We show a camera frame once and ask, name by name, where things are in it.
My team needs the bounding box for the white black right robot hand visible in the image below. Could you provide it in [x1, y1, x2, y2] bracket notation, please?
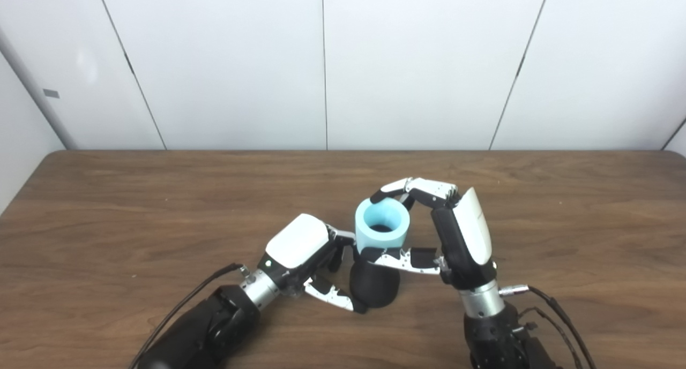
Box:
[360, 177, 497, 290]

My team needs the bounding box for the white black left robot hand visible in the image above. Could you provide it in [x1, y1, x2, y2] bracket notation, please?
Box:
[257, 214, 369, 314]

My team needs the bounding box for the light-blue hose piece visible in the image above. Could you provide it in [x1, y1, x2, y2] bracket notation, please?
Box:
[355, 198, 411, 252]

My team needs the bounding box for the black funnel-shaped nozzle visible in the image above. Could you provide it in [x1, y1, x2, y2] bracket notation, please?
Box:
[349, 248, 401, 308]

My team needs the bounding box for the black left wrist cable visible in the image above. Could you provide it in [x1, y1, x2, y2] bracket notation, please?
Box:
[128, 263, 252, 369]

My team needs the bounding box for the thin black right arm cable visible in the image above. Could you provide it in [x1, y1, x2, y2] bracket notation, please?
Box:
[519, 306, 582, 369]

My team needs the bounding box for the thick black right wrist cable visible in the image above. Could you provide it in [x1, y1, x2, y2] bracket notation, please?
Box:
[498, 285, 598, 369]

